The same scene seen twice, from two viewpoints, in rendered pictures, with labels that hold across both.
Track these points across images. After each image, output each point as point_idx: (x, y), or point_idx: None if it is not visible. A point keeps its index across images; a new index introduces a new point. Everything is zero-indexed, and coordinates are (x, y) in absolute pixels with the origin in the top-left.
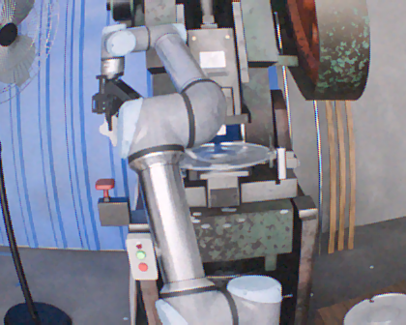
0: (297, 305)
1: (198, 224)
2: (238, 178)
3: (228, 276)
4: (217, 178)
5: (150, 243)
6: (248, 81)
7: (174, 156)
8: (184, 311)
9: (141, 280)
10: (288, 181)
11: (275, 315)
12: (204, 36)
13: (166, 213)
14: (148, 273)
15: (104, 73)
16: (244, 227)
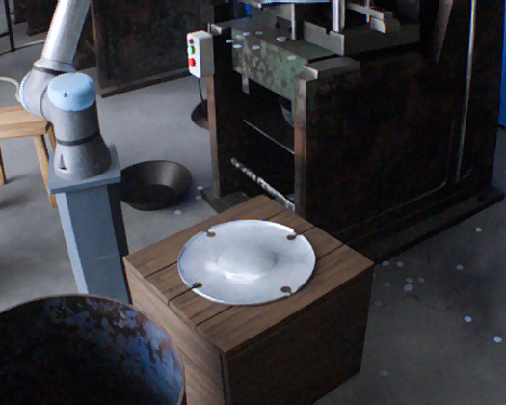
0: (295, 183)
1: (252, 41)
2: (292, 13)
3: (289, 111)
4: (280, 7)
5: (197, 41)
6: None
7: None
8: (27, 82)
9: (206, 78)
10: (335, 35)
11: (64, 123)
12: None
13: (57, 5)
14: (196, 69)
15: None
16: (276, 60)
